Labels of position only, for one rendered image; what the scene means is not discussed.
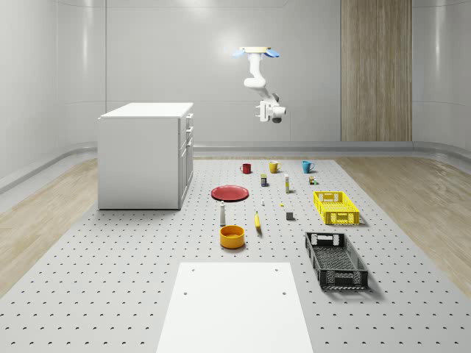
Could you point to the yellow basket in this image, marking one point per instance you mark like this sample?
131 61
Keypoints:
342 216

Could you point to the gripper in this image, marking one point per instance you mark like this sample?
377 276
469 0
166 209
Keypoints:
263 111

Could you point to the banana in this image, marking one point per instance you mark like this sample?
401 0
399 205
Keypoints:
257 221

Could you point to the white bottle with coloured label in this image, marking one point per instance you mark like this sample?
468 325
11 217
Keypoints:
222 217

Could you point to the blue mug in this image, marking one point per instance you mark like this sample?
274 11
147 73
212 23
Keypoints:
306 167

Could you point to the white cabinet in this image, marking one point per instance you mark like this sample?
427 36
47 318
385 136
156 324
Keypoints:
140 162

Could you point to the white board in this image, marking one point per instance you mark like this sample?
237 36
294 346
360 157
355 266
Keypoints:
235 312

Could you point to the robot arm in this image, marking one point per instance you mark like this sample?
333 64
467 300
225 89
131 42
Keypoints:
254 70

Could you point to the yellow bowl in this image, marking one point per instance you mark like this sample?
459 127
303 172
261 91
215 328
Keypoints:
232 240

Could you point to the yellow mug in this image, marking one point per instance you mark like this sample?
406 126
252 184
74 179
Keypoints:
273 167

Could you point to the puzzle cube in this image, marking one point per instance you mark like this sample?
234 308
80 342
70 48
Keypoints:
312 180

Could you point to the red plate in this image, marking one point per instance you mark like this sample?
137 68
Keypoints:
230 192

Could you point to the dark grey basket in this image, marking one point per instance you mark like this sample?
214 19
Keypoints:
336 261

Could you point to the blue and yellow can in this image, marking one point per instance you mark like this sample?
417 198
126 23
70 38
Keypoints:
263 181

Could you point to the red mug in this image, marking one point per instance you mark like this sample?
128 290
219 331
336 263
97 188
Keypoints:
246 168

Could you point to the tall white yellow box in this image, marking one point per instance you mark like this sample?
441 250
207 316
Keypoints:
286 184

